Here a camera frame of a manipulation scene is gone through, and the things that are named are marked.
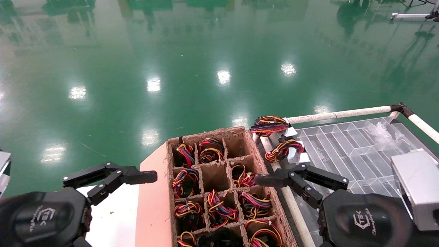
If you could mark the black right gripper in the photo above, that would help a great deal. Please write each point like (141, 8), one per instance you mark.
(363, 223)

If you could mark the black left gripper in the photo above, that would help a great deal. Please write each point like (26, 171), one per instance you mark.
(41, 219)

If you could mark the white flat panel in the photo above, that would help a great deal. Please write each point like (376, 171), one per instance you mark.
(116, 219)

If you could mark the clear plastic divider tray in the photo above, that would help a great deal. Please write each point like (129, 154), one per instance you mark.
(343, 151)

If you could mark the pink flat board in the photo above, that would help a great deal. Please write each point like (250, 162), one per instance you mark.
(154, 206)

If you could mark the crumpled clear plastic wrap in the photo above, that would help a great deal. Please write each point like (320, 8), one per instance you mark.
(380, 132)

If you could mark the brown cardboard divider box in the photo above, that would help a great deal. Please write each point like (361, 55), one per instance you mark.
(214, 176)

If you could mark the black pipe corner connector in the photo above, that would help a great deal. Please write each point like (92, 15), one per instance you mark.
(401, 109)

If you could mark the white pipe rail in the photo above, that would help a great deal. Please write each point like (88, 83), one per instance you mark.
(343, 114)
(425, 126)
(298, 219)

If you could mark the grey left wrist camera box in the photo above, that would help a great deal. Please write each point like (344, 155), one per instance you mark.
(4, 171)

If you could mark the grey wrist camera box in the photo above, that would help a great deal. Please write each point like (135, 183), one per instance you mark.
(422, 188)
(4, 171)

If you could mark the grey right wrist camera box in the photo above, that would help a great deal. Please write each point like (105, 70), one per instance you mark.
(422, 188)

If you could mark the white metal frame base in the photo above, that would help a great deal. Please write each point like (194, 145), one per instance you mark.
(408, 15)

